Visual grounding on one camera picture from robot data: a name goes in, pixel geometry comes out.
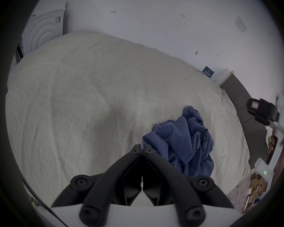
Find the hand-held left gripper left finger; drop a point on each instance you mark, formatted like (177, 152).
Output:
(101, 188)

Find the white washing machine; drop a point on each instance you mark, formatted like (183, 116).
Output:
(41, 32)

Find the pile of cardboard cartons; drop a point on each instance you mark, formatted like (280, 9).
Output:
(253, 190)

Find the dark blue shirt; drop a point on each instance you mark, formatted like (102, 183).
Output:
(187, 143)

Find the bed with beige sheet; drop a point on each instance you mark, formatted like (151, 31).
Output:
(80, 98)

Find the dark blue card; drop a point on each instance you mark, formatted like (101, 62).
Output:
(208, 71)

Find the person's right hand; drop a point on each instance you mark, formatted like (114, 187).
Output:
(272, 143)

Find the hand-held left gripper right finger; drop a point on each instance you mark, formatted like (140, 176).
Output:
(179, 188)

